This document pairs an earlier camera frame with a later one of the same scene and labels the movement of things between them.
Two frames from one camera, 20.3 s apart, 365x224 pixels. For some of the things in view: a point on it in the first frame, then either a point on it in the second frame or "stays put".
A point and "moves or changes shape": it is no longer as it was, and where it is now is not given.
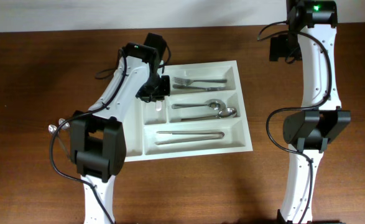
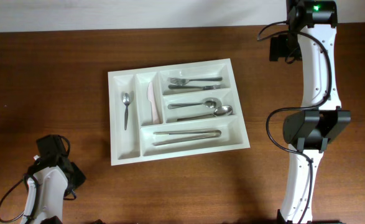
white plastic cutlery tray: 204,114 stays put
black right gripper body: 285,46 stays put
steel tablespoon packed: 216,104 moves or changes shape
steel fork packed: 188,87 stays put
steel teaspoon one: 66,126 to 126,99
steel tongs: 189,139 stays put
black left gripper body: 156,88 to 78,178
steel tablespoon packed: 227,112 moves or changes shape
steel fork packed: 186,81 moves or changes shape
